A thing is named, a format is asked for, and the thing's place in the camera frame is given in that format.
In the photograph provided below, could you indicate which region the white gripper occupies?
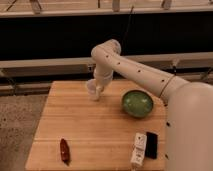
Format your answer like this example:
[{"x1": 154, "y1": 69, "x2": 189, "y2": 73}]
[{"x1": 93, "y1": 69, "x2": 113, "y2": 95}]

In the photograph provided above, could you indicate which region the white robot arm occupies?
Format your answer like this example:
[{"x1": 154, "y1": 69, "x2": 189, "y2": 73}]
[{"x1": 91, "y1": 39, "x2": 213, "y2": 171}]

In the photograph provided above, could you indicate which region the green bowl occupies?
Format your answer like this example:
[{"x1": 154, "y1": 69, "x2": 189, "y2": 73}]
[{"x1": 122, "y1": 90, "x2": 154, "y2": 118}]

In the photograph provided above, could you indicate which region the red-brown oblong object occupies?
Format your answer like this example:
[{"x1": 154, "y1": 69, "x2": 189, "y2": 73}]
[{"x1": 60, "y1": 139, "x2": 70, "y2": 165}]

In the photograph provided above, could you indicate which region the black rectangular block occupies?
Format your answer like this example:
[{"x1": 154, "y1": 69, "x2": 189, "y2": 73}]
[{"x1": 145, "y1": 132, "x2": 158, "y2": 159}]

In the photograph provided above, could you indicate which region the black hanging cable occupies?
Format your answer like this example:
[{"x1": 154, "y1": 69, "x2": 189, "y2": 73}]
[{"x1": 120, "y1": 5, "x2": 135, "y2": 44}]

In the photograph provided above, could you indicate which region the grey metal rail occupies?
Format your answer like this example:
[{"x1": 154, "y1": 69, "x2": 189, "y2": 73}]
[{"x1": 0, "y1": 52, "x2": 213, "y2": 78}]

